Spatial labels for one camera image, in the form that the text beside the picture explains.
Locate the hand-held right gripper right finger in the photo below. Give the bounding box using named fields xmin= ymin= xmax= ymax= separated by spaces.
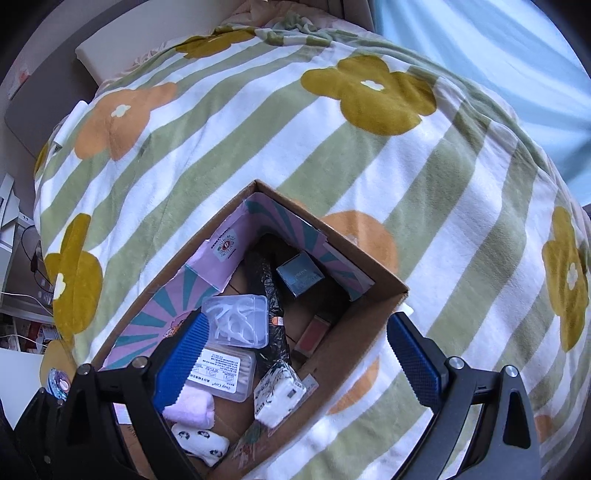
xmin=387 ymin=312 xmax=541 ymax=480

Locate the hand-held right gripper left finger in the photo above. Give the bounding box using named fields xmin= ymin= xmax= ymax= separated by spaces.
xmin=55 ymin=313 xmax=211 ymax=480

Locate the clear cotton swab box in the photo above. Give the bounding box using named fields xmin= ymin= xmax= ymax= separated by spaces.
xmin=187 ymin=346 xmax=257 ymax=403

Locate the pink towel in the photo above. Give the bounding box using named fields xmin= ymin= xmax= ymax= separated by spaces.
xmin=163 ymin=387 xmax=216 ymax=428

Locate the clear floss pick box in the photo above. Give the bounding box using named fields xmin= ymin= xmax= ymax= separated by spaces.
xmin=202 ymin=294 xmax=269 ymax=349

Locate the cardboard box with patterned lining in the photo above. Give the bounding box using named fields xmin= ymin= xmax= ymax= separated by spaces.
xmin=90 ymin=179 xmax=411 ymax=480

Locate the white printed sock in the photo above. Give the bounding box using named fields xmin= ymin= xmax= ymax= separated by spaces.
xmin=171 ymin=422 xmax=229 ymax=467

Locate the white tissue pack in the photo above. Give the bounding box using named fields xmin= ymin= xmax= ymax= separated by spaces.
xmin=253 ymin=361 xmax=307 ymax=428

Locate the red lipstick tube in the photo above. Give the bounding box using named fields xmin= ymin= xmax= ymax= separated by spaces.
xmin=291 ymin=313 xmax=334 ymax=358

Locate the small blue box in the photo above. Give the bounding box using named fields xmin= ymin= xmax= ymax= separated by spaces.
xmin=276 ymin=251 xmax=326 ymax=297

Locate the black plastic bag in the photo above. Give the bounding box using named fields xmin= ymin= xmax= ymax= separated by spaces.
xmin=245 ymin=249 xmax=293 ymax=370

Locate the white shelving unit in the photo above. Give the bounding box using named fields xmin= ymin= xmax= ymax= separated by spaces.
xmin=0 ymin=173 xmax=61 ymax=324

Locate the striped floral blanket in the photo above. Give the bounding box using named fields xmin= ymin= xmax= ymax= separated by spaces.
xmin=34 ymin=23 xmax=591 ymax=480

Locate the beige bed headboard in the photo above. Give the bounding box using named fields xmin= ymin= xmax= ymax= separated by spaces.
xmin=4 ymin=0 xmax=232 ymax=158

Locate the light blue sheer curtain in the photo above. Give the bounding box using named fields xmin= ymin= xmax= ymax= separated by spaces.
xmin=369 ymin=0 xmax=591 ymax=206

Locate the white pillow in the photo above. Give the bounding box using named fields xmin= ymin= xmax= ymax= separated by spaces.
xmin=75 ymin=21 xmax=218 ymax=85

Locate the beige curtain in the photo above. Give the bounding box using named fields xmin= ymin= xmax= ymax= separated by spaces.
xmin=325 ymin=0 xmax=377 ymax=31

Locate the pink quilt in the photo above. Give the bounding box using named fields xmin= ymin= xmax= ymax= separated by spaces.
xmin=217 ymin=0 xmax=342 ymax=33

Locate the black cable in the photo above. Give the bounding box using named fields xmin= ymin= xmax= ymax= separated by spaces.
xmin=18 ymin=226 xmax=54 ymax=296

